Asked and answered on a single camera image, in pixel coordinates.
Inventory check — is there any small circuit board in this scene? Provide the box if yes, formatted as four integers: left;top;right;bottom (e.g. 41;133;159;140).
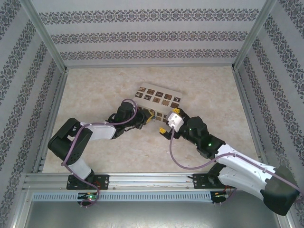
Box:
76;192;100;202
212;191;229;205

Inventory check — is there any grey metal shelf plate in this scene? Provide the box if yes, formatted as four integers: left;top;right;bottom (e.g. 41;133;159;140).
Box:
23;201;292;228

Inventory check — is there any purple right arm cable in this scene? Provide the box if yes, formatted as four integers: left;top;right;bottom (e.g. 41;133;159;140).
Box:
169;128;301;192

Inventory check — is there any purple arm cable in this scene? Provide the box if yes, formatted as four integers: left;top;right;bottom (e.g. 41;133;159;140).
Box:
169;128;301;192
61;99;140;208

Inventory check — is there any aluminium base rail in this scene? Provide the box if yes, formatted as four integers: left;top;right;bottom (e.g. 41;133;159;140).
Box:
25;172;238;191

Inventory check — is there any aluminium side rail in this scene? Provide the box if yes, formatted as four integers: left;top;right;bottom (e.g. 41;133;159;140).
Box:
232;68;271;171
33;68;69;174

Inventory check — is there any grey slotted cable duct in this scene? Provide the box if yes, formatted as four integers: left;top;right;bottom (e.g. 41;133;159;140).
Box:
32;191;212;203

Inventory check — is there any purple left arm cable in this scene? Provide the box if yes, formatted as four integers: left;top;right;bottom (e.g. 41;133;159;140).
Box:
61;99;140;208

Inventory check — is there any aluminium frame post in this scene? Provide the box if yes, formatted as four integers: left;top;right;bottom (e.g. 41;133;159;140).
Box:
20;0;68;72
232;0;278;71

